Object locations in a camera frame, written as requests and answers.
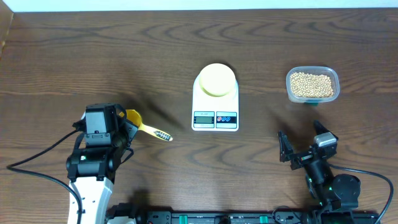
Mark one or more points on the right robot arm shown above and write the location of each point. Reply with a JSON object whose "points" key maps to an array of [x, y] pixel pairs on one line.
{"points": [[337, 194]]}

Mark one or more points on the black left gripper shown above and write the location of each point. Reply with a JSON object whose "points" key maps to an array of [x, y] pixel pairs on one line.
{"points": [[130, 129]]}

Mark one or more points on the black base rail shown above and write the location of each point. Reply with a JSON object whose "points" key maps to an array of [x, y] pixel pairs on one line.
{"points": [[129, 213]]}

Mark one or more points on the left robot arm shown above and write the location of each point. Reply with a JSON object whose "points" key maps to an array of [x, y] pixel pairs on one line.
{"points": [[91, 172]]}

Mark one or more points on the clear plastic container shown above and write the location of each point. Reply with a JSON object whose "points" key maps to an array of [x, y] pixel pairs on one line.
{"points": [[316, 70]]}

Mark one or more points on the pale yellow bowl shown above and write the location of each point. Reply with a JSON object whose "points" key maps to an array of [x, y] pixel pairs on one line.
{"points": [[217, 79]]}

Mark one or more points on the pile of soybeans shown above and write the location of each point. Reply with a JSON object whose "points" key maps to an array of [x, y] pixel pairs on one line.
{"points": [[308, 85]]}

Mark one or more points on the white digital kitchen scale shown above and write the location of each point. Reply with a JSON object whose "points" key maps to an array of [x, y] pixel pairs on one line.
{"points": [[215, 113]]}

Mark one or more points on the yellow measuring scoop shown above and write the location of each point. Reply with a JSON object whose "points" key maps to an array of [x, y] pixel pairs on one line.
{"points": [[136, 119]]}

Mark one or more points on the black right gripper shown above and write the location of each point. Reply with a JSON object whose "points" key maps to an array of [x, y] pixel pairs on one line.
{"points": [[286, 154]]}

